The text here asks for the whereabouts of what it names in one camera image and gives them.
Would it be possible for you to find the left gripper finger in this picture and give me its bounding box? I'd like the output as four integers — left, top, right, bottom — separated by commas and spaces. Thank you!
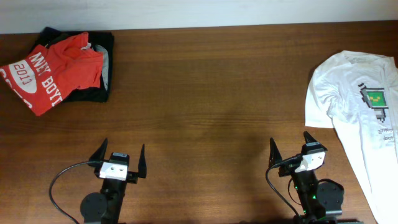
88, 138, 108, 167
138, 144, 147, 179

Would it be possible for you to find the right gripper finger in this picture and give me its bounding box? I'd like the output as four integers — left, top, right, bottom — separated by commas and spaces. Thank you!
303, 131, 317, 144
269, 138, 282, 168

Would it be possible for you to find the white printed t-shirt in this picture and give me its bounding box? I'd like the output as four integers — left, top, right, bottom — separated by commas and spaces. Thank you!
305, 50, 397, 223

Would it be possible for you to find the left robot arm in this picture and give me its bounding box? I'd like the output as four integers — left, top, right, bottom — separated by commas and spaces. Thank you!
80, 139, 147, 224

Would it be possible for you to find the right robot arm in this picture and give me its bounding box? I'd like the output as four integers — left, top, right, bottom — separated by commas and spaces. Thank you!
266, 132, 345, 224

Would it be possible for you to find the red printed t-shirt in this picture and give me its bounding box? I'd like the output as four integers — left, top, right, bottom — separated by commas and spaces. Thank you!
1, 32, 104, 116

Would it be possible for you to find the grey folded garment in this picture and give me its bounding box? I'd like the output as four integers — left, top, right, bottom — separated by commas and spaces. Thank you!
94, 44, 109, 90

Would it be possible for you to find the black folded garment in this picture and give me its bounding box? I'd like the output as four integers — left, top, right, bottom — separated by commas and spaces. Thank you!
30, 27, 114, 103

